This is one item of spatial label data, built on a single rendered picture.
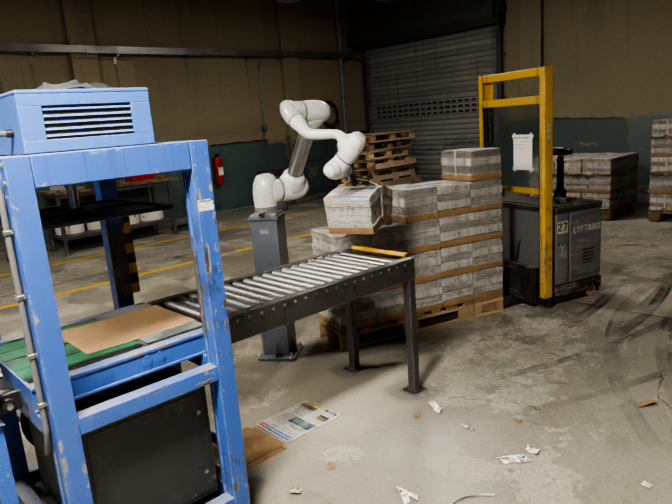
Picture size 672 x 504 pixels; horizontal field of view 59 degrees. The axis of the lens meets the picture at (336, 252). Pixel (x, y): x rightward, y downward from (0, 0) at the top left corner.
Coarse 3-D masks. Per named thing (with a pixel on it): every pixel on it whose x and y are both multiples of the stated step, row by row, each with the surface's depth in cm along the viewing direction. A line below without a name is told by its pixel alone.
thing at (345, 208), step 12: (336, 192) 350; (348, 192) 347; (360, 192) 343; (372, 192) 340; (336, 204) 342; (348, 204) 339; (360, 204) 336; (372, 204) 340; (336, 216) 347; (348, 216) 344; (360, 216) 341; (372, 216) 341
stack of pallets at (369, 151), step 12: (384, 132) 1102; (396, 132) 1068; (408, 132) 1094; (372, 144) 1033; (384, 144) 1070; (396, 144) 1133; (408, 144) 1107; (372, 156) 1035; (384, 156) 1063; (396, 156) 1080; (408, 156) 1105; (360, 168) 1052; (372, 180) 1041; (384, 180) 1119
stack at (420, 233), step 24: (456, 216) 439; (336, 240) 398; (360, 240) 405; (384, 240) 415; (408, 240) 423; (432, 240) 433; (432, 264) 435; (456, 264) 445; (432, 288) 439; (456, 288) 448; (336, 312) 412; (360, 312) 416; (384, 312) 424; (432, 312) 443; (336, 336) 426; (360, 336) 435
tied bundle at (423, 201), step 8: (400, 192) 419; (408, 192) 416; (416, 192) 419; (424, 192) 423; (432, 192) 426; (400, 200) 420; (408, 200) 418; (416, 200) 421; (424, 200) 424; (432, 200) 428; (392, 208) 432; (400, 208) 423; (408, 208) 419; (416, 208) 422; (424, 208) 425; (432, 208) 428; (408, 216) 420
